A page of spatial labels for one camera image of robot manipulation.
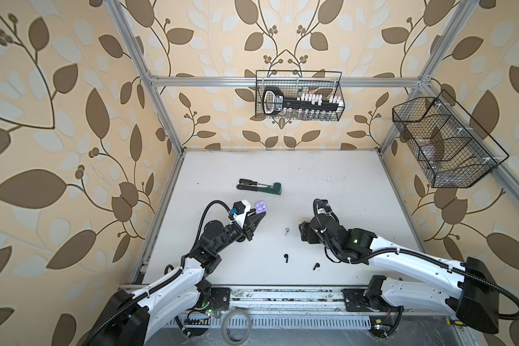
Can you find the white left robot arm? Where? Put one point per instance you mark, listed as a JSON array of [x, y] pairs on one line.
[[133, 318]]

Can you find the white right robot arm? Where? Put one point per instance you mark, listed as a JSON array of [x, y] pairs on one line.
[[464, 289]]

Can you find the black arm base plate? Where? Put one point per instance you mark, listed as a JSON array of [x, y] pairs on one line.
[[214, 299]]

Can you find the green black-handled hand tool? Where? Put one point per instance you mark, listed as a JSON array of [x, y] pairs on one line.
[[275, 189]]

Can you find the cream earbud charging case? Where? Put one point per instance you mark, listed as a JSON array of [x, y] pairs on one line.
[[303, 220]]

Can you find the black wire basket back wall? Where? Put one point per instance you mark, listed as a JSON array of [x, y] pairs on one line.
[[320, 82]]

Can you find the socket set rail in basket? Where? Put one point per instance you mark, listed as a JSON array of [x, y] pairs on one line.
[[276, 102]]

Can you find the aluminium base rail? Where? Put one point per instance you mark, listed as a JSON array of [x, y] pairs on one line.
[[301, 299]]

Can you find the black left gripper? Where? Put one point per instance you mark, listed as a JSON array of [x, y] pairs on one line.
[[250, 224]]

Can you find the purple earbud charging case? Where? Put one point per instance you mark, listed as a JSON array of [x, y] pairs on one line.
[[261, 207]]

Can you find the small yellow black screwdriver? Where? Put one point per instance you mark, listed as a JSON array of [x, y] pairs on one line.
[[450, 321]]

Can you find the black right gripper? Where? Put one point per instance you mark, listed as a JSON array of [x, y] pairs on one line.
[[303, 231]]

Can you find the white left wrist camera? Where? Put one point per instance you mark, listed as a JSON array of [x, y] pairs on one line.
[[238, 213]]

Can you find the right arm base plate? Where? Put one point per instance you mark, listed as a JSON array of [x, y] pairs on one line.
[[363, 300]]

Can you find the grey tape roll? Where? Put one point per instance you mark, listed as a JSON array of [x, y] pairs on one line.
[[236, 327]]

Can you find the black wire basket right wall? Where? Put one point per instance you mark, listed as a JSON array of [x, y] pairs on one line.
[[452, 147]]

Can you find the black wire basket wall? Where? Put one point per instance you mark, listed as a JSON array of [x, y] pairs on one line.
[[320, 82], [452, 147]]

